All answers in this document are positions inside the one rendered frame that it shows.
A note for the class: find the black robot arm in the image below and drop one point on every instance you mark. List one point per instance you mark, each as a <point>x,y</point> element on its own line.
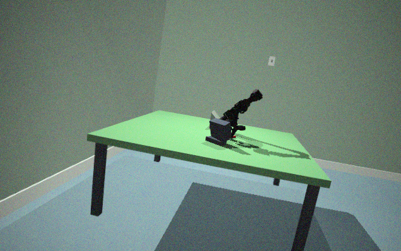
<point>241,107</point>

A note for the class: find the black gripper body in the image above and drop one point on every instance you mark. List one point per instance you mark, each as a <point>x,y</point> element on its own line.
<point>236,126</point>

